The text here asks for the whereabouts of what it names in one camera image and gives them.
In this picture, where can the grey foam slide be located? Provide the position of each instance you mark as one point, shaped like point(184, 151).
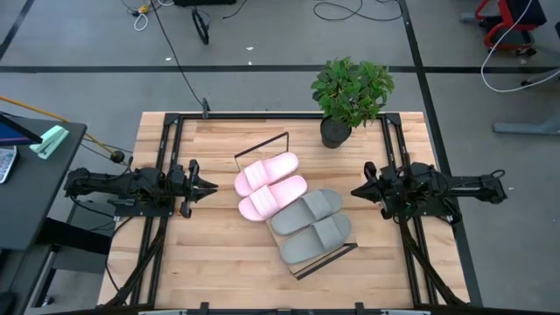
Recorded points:
point(306, 211)
point(315, 238)

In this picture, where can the pink foam slide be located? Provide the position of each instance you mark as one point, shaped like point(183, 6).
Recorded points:
point(264, 172)
point(271, 198)

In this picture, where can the grey keyboard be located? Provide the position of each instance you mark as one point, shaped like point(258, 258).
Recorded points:
point(6, 163)

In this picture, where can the black side desk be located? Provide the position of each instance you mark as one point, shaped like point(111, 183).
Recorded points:
point(26, 205)

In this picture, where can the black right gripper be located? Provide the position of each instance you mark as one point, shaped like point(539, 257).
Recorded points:
point(381, 190)

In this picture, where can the red and black cart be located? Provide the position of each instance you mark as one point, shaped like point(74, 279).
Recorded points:
point(509, 24)

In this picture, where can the mint green stapler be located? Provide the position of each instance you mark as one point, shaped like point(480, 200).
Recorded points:
point(49, 141)

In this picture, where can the black metal table frame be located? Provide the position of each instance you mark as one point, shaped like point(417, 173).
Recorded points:
point(280, 116)

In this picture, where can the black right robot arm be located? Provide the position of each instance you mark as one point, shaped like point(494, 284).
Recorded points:
point(464, 188)

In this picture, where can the wooden shelf with black frame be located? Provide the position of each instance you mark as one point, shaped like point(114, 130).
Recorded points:
point(324, 262)

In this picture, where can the green plant in black pot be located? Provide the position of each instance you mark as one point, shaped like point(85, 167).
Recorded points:
point(350, 92)

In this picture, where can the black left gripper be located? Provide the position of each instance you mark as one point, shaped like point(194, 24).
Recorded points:
point(191, 188)

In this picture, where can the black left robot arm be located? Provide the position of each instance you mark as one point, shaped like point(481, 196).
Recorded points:
point(109, 184)

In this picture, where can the black box on floor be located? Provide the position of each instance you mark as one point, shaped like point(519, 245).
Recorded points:
point(203, 2)

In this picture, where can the grey desk foot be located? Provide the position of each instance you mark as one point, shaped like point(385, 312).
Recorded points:
point(529, 128)

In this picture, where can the dark laptop with blue screen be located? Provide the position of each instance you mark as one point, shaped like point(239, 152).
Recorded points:
point(13, 133)

